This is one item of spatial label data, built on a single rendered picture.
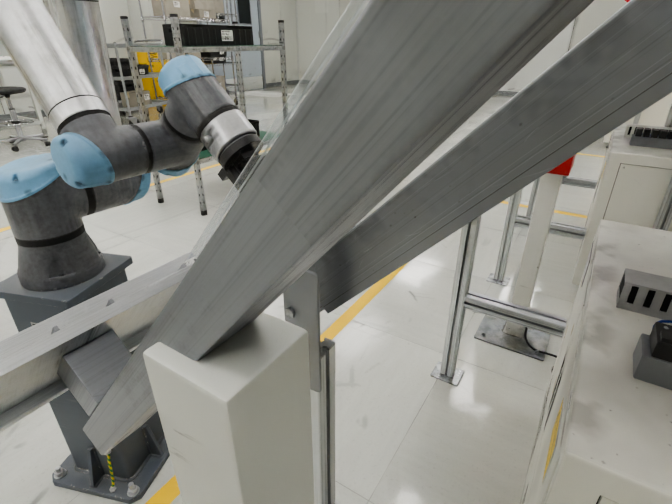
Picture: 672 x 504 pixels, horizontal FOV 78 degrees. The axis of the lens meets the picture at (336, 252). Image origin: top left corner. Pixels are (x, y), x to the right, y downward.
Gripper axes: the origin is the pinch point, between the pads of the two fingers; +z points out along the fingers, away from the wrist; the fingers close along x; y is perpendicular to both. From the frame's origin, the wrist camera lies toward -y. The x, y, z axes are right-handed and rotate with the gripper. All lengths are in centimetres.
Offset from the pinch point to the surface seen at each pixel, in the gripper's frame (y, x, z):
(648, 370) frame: -23.6, -4.9, 34.0
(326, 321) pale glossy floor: 81, -65, 18
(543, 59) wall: 67, -871, -64
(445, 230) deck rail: -21.9, 10.1, 6.0
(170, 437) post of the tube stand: -15.3, 36.7, 4.4
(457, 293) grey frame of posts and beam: 24, -61, 31
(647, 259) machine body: -23, -42, 36
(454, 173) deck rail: -25.8, 10.1, 2.3
